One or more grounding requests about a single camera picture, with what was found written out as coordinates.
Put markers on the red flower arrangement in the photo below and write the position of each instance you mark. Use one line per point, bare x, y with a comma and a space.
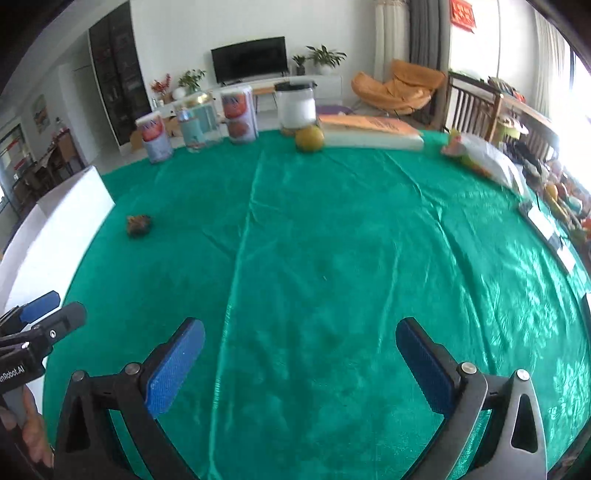
160, 87

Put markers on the red wall hanging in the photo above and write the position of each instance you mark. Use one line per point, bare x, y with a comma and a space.
462, 14

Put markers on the pile of colourful toys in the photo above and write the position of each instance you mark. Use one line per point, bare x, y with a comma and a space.
568, 207

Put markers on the tall can with orange label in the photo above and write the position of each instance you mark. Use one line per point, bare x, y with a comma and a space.
239, 115

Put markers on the white television cabinet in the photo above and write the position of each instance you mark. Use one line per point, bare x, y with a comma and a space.
328, 87

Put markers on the clear plastic bag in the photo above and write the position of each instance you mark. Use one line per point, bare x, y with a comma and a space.
489, 159

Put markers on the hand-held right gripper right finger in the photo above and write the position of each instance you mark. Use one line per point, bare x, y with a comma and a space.
425, 364

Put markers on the person's left hand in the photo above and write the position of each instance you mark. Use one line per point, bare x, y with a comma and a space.
36, 434

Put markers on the white can with red label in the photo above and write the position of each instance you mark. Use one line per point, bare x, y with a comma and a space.
156, 138

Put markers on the white jar with black lid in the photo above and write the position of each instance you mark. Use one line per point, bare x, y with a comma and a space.
296, 108

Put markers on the framed wall picture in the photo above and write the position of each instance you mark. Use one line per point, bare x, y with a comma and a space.
40, 114

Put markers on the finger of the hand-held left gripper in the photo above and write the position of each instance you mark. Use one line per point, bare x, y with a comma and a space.
60, 323
41, 304

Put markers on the white label card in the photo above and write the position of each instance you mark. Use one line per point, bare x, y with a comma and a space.
565, 256
538, 221

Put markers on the green potted plant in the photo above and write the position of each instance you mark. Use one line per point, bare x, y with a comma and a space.
191, 81

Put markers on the large leafy potted plant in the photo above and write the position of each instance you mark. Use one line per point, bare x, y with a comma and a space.
327, 57

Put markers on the wooden chair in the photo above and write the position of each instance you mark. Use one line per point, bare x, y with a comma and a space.
471, 106

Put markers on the dark display cabinet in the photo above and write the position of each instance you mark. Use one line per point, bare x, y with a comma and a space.
117, 74

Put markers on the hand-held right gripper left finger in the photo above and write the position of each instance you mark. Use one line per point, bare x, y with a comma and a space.
178, 364

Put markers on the orange lounge chair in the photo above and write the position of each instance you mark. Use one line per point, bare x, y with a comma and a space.
397, 90

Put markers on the clear glass jar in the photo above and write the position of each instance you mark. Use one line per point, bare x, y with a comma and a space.
198, 122

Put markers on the black television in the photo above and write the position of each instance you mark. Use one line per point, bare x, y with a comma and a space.
249, 57

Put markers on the brown wrinkled dried fruit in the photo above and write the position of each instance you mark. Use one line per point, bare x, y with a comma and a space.
138, 226

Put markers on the small potted plant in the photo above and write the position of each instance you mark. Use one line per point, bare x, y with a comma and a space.
299, 64

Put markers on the green tablecloth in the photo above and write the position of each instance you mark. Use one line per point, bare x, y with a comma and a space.
323, 230

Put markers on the purple cushion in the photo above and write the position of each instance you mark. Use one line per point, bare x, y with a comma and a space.
334, 110

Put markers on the grey and white curtains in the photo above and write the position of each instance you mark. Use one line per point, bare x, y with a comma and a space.
406, 32

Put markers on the white panel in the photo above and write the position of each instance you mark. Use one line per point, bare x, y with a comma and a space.
51, 230

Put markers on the small yellow-green fruit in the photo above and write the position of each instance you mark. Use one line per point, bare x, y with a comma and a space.
309, 138

